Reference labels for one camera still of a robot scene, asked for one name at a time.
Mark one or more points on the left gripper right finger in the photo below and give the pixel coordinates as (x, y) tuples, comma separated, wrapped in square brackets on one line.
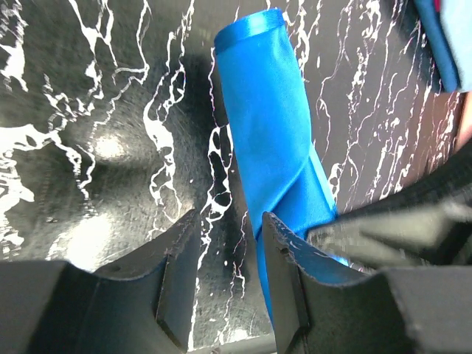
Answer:
[(319, 305)]

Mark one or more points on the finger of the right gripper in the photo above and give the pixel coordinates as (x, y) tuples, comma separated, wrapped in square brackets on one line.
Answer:
[(427, 223)]

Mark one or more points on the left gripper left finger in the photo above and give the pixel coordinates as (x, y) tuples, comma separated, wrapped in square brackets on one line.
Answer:
[(139, 303)]

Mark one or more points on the blue cloth napkin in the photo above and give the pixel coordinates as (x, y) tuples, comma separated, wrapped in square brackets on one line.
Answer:
[(269, 118)]

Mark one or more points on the grey folded napkin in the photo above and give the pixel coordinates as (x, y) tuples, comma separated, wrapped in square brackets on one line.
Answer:
[(448, 30)]

